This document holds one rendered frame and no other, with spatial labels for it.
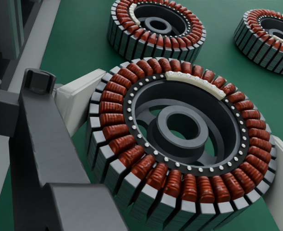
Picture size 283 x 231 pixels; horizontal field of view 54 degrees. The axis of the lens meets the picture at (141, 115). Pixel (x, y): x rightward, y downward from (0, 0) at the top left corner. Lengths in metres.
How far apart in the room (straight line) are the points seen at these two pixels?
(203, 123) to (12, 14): 0.16
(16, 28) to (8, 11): 0.02
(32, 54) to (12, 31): 0.06
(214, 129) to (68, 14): 0.24
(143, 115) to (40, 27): 0.20
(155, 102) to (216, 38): 0.24
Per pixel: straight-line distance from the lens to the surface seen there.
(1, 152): 0.23
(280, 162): 0.17
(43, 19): 0.36
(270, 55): 0.39
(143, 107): 0.18
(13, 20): 0.25
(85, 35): 0.34
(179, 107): 0.18
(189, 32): 0.33
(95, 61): 0.30
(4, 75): 0.26
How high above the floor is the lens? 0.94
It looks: 47 degrees down
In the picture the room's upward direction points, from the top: 20 degrees clockwise
